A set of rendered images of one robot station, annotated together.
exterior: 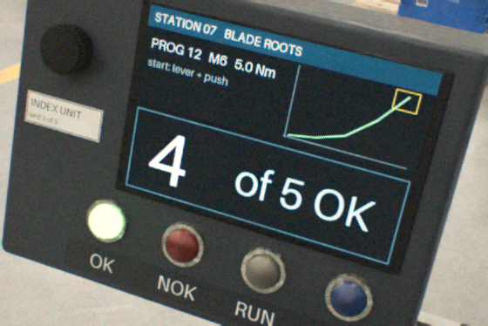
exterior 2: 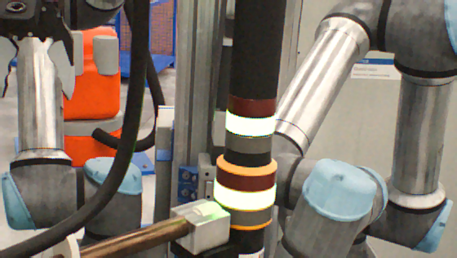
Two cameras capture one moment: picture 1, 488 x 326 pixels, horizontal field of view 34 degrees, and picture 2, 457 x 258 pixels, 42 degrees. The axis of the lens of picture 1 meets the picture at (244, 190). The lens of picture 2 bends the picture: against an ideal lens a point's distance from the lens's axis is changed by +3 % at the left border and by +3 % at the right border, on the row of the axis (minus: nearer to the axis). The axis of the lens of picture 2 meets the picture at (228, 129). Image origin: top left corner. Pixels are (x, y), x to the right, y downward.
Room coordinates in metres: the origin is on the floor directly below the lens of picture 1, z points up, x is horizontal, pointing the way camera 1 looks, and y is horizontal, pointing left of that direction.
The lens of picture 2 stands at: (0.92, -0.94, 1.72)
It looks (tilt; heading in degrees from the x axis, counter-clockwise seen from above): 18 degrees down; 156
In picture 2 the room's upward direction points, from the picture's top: 4 degrees clockwise
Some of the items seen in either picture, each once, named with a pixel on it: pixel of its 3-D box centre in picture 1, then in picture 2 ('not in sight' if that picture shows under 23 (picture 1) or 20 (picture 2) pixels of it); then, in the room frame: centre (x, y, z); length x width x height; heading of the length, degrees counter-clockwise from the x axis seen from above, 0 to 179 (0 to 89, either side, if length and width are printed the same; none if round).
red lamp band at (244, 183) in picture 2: not in sight; (246, 171); (0.58, -0.77, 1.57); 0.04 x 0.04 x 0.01
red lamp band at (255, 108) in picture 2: not in sight; (251, 101); (0.58, -0.77, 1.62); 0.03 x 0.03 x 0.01
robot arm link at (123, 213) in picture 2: not in sight; (109, 193); (-0.19, -0.70, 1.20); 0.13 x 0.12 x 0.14; 83
